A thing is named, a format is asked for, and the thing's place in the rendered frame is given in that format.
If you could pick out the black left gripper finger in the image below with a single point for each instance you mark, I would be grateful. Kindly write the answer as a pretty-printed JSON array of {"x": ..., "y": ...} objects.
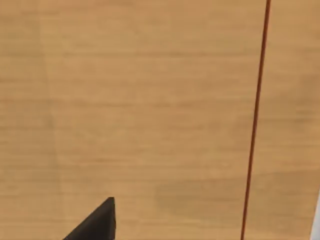
[{"x": 100, "y": 222}]

